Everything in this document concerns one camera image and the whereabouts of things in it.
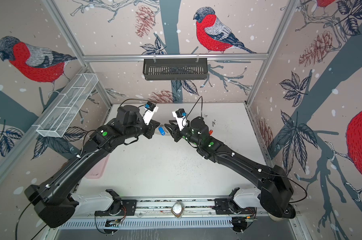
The small white dome object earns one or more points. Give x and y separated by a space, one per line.
177 210

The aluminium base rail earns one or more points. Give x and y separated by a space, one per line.
161 207

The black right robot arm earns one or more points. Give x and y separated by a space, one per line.
276 189

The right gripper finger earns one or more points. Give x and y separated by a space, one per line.
172 125
172 132

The blue capped key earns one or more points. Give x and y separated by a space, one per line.
162 132

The white wire mesh basket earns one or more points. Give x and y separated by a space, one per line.
61 116

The black slotted wall basket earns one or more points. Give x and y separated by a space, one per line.
175 69

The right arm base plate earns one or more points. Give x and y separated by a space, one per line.
229 207

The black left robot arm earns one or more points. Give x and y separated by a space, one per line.
52 200

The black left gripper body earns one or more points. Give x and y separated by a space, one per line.
150 128

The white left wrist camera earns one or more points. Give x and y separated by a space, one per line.
151 108

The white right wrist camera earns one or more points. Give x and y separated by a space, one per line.
181 118

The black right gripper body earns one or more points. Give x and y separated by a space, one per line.
179 134

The pink rectangular tray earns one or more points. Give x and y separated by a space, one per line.
97 171

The tape roll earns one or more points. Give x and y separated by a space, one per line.
289 213

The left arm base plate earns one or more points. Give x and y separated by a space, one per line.
119 208

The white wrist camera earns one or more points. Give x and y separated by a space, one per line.
151 108
181 118

